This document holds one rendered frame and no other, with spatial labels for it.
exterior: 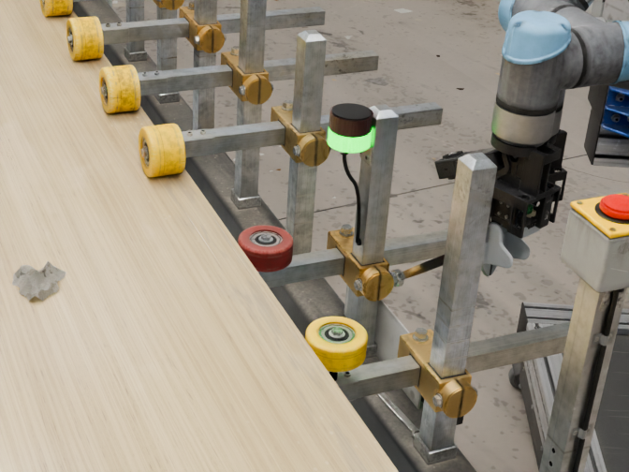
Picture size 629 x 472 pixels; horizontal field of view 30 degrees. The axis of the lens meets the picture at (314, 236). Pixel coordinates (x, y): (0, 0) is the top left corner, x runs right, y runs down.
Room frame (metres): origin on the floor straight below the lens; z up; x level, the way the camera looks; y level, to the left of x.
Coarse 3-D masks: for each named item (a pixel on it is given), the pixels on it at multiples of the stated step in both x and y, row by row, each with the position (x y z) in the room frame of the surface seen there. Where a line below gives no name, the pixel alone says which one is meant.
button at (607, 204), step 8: (600, 200) 1.04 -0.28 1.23; (608, 200) 1.04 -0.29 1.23; (616, 200) 1.04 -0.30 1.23; (624, 200) 1.04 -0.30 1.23; (600, 208) 1.03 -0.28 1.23; (608, 208) 1.02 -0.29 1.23; (616, 208) 1.02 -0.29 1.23; (624, 208) 1.02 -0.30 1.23; (616, 216) 1.01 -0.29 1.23; (624, 216) 1.01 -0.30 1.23
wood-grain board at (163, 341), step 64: (0, 0) 2.39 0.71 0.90; (0, 64) 2.05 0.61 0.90; (64, 64) 2.07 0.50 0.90; (0, 128) 1.77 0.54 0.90; (64, 128) 1.79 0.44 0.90; (128, 128) 1.81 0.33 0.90; (0, 192) 1.55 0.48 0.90; (64, 192) 1.57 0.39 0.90; (128, 192) 1.58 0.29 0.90; (192, 192) 1.60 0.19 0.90; (0, 256) 1.37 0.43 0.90; (64, 256) 1.39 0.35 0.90; (128, 256) 1.40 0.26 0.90; (192, 256) 1.41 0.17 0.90; (0, 320) 1.22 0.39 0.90; (64, 320) 1.23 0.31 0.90; (128, 320) 1.24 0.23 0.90; (192, 320) 1.25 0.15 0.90; (256, 320) 1.26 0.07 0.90; (0, 384) 1.09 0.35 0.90; (64, 384) 1.10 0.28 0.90; (128, 384) 1.11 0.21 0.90; (192, 384) 1.12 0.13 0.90; (256, 384) 1.13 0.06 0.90; (320, 384) 1.14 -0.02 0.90; (0, 448) 0.98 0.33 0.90; (64, 448) 0.99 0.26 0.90; (128, 448) 1.00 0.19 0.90; (192, 448) 1.01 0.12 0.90; (256, 448) 1.01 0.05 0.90; (320, 448) 1.02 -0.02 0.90
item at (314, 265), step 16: (400, 240) 1.57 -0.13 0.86; (416, 240) 1.57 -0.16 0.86; (432, 240) 1.58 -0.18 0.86; (304, 256) 1.50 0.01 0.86; (320, 256) 1.50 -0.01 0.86; (336, 256) 1.51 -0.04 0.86; (384, 256) 1.53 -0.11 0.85; (400, 256) 1.55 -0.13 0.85; (416, 256) 1.56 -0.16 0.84; (432, 256) 1.57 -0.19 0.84; (272, 272) 1.45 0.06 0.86; (288, 272) 1.47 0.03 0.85; (304, 272) 1.48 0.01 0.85; (320, 272) 1.49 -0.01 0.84; (336, 272) 1.50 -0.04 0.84
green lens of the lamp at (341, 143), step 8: (328, 136) 1.47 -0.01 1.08; (336, 136) 1.45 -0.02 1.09; (368, 136) 1.46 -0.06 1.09; (336, 144) 1.45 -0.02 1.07; (344, 144) 1.44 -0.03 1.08; (352, 144) 1.44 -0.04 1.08; (360, 144) 1.45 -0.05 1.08; (368, 144) 1.46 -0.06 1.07; (344, 152) 1.44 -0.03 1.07; (352, 152) 1.44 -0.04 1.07
